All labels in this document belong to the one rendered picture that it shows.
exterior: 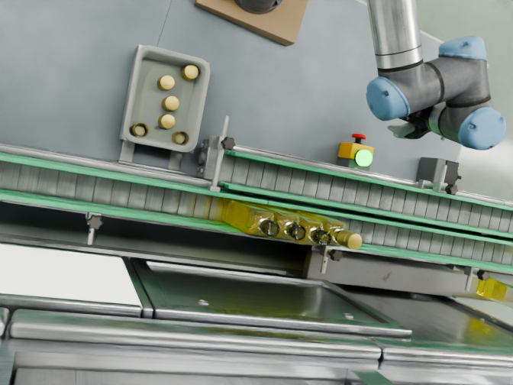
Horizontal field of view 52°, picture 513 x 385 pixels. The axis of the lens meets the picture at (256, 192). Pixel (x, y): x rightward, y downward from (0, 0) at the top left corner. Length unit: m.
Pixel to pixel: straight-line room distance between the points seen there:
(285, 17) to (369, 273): 0.71
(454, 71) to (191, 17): 0.70
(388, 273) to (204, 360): 0.86
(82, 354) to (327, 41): 1.08
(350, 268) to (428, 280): 0.26
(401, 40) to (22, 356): 0.70
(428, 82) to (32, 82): 0.87
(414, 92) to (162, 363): 0.57
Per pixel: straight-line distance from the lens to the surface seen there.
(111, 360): 0.72
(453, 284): 1.65
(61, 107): 1.34
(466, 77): 0.98
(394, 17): 0.89
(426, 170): 1.63
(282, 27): 1.41
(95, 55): 1.35
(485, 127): 1.00
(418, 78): 0.92
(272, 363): 0.78
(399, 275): 1.53
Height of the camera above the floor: 2.09
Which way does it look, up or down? 69 degrees down
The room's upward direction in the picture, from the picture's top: 109 degrees clockwise
